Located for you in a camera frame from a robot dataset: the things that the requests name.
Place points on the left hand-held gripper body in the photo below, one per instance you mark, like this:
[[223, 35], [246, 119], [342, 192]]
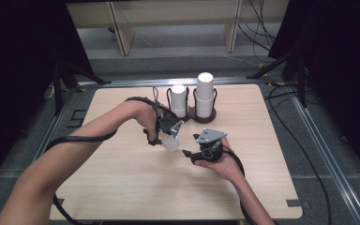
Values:
[[168, 123]]

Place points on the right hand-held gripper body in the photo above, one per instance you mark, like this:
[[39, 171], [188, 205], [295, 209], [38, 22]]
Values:
[[211, 136]]

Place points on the dark brown double cup holder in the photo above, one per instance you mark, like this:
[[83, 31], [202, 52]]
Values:
[[204, 119]]

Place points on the single translucent white cup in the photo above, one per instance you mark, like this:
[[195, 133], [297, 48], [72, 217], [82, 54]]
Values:
[[171, 144]]

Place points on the short white cup stack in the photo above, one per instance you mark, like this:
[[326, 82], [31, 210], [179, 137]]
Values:
[[179, 101]]

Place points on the person's left hand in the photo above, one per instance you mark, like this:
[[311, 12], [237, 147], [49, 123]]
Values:
[[148, 117]]

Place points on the person's right hand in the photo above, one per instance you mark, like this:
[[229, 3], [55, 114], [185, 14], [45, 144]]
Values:
[[228, 165]]

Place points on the tall white cup stack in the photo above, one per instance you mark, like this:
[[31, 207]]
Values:
[[205, 93]]

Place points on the black stand with splayed legs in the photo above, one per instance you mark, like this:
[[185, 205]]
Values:
[[300, 81], [57, 90]]

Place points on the beige wooden cabinet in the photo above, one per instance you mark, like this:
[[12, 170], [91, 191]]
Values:
[[175, 12]]

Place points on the black curtain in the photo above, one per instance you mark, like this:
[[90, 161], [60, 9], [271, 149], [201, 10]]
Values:
[[18, 78], [343, 62]]

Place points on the metal floor rail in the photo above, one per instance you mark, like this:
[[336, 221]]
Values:
[[328, 156], [39, 153], [131, 82]]

